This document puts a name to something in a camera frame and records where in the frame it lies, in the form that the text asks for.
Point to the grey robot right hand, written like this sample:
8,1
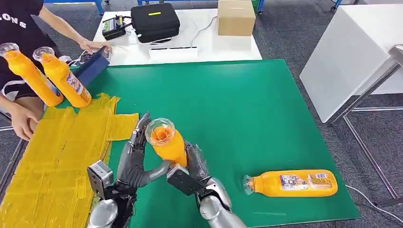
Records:
196,163

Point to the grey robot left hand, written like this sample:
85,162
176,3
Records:
132,163

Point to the orange drink bottle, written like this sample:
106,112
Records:
170,148
31,78
299,184
63,78

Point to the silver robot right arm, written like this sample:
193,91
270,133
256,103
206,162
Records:
217,217

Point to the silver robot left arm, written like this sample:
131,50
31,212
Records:
102,215

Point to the green table mat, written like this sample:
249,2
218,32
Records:
236,110

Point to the yellow plastic sheet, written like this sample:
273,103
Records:
47,163

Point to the blue flat box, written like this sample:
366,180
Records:
93,66

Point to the white power strip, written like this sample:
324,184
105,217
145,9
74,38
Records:
173,54

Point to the person's right hand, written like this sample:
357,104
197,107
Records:
20,121

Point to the person's hand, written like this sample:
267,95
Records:
93,45
20,121

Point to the person's left hand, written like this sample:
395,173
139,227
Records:
93,45

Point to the black charger device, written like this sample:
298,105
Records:
113,27

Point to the black carrying case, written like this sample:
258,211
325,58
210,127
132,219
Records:
154,22

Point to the brown cardboard box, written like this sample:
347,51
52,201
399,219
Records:
236,19

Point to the person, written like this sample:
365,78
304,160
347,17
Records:
15,25

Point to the large white side table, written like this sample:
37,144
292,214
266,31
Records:
346,56

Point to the dark right wrist camera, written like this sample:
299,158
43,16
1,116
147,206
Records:
184,182

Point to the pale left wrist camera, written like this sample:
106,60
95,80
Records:
99,176

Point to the steel table frame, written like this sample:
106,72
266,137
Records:
371,85

